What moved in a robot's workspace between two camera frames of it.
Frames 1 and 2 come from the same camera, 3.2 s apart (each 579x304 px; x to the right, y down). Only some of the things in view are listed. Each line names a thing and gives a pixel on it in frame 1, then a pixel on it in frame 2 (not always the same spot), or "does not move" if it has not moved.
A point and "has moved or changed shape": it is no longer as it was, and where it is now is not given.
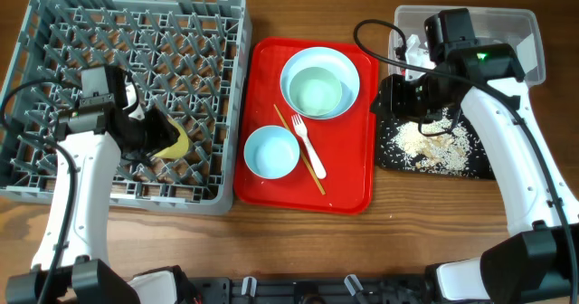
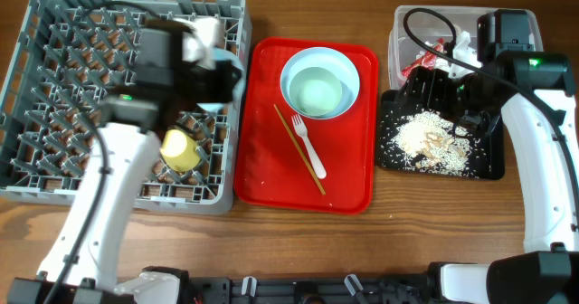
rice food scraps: (442, 147) does not move
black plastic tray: (442, 142) does not move
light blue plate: (319, 82) does not move
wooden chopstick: (302, 154) does not move
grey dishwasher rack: (185, 50) does not move
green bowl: (316, 91) does not move
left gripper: (166, 135) → (225, 73)
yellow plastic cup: (180, 148) has moved or changed shape
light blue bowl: (271, 152) → (221, 54)
